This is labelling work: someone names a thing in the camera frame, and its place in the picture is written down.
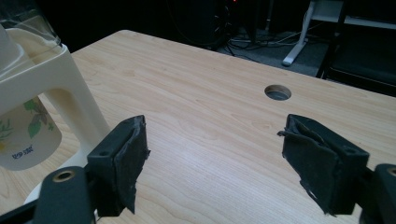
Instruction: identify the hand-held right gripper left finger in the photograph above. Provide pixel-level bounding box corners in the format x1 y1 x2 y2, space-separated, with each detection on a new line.
86 114 151 217

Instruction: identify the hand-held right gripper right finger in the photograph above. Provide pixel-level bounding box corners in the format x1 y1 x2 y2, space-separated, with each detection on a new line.
276 113 371 217

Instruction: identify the cream floral plastic pitcher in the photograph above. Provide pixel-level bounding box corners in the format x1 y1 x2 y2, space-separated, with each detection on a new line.
0 27 112 204

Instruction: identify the black computer case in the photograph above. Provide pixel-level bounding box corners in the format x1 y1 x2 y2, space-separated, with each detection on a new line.
166 0 239 50

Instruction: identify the white metal desk frame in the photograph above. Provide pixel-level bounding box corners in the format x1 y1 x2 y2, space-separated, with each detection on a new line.
282 0 396 67

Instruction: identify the bundle of floor cables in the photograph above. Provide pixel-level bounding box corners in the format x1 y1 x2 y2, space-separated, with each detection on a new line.
226 27 314 59

